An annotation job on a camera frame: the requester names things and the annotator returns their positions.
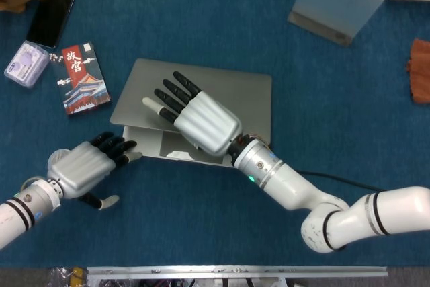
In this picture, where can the silver laptop with apple logo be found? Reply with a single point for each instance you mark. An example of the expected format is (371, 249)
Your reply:
(235, 99)

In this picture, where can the dark box with palace print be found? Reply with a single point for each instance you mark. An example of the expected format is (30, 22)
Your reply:
(82, 82)

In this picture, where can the clear round jar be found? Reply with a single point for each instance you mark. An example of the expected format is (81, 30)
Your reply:
(55, 157)

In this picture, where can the blue table cloth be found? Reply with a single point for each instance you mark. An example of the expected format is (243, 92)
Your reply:
(201, 31)

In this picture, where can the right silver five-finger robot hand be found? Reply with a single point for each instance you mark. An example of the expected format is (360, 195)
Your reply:
(208, 122)

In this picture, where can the aluminium rail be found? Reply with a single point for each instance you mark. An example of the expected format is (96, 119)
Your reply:
(201, 271)

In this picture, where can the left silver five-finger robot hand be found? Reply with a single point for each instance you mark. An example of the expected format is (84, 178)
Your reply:
(80, 169)

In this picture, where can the clear plastic case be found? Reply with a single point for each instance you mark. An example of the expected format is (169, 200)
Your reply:
(27, 65)

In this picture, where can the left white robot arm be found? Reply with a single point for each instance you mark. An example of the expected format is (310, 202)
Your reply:
(16, 213)

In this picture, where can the clear plastic bag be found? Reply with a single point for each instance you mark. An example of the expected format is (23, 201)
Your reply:
(60, 277)

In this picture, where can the black smartphone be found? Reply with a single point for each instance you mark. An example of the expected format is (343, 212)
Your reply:
(50, 14)

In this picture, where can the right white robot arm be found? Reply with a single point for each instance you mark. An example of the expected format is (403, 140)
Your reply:
(289, 186)

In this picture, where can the yellow item under rail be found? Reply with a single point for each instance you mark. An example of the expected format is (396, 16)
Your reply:
(77, 277)

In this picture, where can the red cloth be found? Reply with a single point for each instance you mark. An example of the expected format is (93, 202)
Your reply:
(420, 72)

